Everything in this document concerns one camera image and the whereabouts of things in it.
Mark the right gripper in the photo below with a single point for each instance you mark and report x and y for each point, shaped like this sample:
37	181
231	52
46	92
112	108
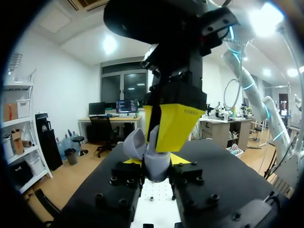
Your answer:
171	40

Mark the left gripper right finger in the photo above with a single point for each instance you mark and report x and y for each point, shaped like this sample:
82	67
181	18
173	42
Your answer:
202	190

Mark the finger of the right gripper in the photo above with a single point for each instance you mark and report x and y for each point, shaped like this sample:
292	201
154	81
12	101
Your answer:
149	118
175	128

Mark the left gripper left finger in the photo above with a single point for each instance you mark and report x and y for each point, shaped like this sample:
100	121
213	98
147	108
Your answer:
118	190

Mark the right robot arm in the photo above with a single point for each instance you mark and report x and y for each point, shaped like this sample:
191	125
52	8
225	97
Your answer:
259	102

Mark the white plate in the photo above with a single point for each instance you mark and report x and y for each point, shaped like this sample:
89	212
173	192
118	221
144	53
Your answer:
156	209

